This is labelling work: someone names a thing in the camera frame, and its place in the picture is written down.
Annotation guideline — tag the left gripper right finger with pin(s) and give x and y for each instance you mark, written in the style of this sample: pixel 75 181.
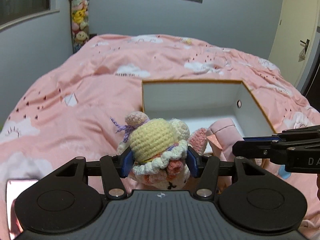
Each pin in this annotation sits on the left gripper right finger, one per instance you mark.
pixel 204 168

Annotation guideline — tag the pink cloud duvet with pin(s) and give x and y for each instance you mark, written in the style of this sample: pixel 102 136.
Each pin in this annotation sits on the pink cloud duvet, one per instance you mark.
pixel 68 112

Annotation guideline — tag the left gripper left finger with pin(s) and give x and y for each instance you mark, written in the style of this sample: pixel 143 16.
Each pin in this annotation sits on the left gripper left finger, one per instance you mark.
pixel 113 169

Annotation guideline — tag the pink fabric pouch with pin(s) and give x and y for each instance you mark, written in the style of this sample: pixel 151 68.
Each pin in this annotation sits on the pink fabric pouch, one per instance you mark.
pixel 222 135

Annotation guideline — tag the hanging plush toy organizer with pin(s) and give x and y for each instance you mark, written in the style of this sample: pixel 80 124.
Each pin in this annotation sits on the hanging plush toy organizer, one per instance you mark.
pixel 79 23

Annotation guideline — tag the black door handle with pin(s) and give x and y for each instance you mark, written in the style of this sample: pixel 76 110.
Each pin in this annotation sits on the black door handle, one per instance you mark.
pixel 305 45

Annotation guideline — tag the orange cardboard box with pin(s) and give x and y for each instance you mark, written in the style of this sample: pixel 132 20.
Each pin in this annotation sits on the orange cardboard box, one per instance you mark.
pixel 200 103

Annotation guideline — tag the cream door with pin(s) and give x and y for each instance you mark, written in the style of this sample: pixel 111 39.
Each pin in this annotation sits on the cream door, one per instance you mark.
pixel 298 21

